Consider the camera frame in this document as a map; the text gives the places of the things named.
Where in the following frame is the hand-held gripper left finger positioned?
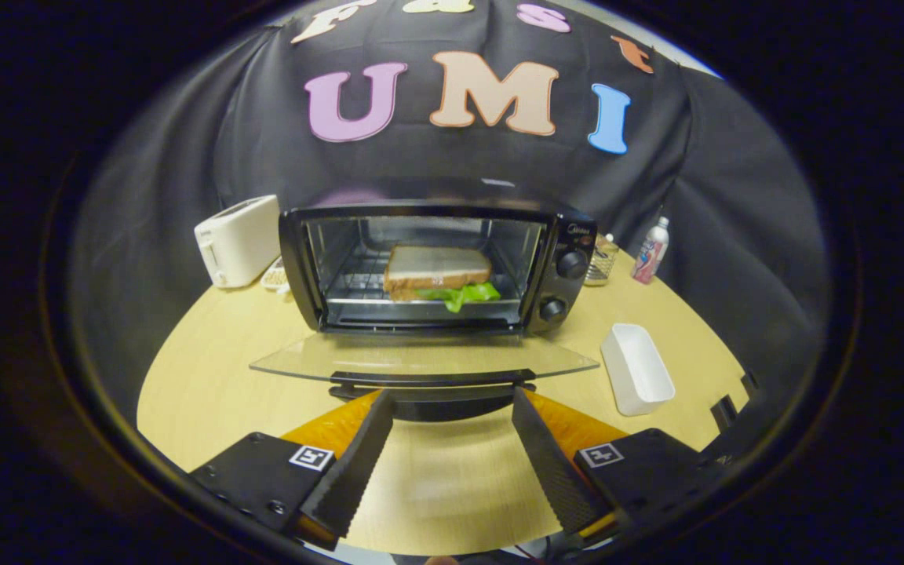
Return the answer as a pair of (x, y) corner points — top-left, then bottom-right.
(188, 390), (396, 550)

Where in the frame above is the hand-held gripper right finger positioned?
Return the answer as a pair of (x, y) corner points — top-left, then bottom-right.
(512, 387), (727, 542)

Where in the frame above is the white bread lettuce sandwich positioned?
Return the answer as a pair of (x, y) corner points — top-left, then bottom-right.
(382, 245), (501, 314)

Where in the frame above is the black toaster oven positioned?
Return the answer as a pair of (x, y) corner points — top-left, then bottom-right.
(249, 200), (601, 423)

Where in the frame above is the white slot toaster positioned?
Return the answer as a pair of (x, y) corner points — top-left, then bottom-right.
(194, 195), (282, 289)

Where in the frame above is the white rectangular dish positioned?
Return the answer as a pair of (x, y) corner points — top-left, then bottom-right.
(600, 323), (676, 417)

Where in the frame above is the clear glass jar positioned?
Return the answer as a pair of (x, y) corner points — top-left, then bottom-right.
(585, 233), (621, 287)

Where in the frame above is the small white object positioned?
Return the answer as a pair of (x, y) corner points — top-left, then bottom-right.
(261, 257), (290, 295)

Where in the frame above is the white pink spray bottle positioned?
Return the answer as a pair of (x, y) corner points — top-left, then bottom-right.
(631, 217), (670, 285)

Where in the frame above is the black backdrop cloth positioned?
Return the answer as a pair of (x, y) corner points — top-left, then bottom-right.
(67, 0), (829, 440)

